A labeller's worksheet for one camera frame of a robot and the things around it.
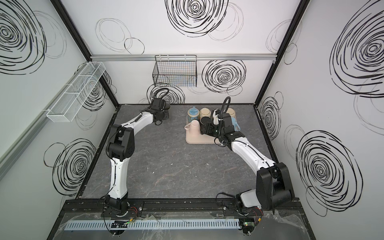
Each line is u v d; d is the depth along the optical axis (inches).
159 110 32.5
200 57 35.0
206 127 30.2
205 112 41.5
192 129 38.5
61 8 28.4
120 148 22.9
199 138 39.6
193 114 39.0
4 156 20.1
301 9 28.5
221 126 25.9
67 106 28.9
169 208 29.7
